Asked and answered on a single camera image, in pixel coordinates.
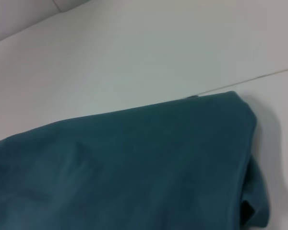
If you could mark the teal t-shirt with FREE print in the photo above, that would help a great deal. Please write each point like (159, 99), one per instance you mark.
(134, 163)

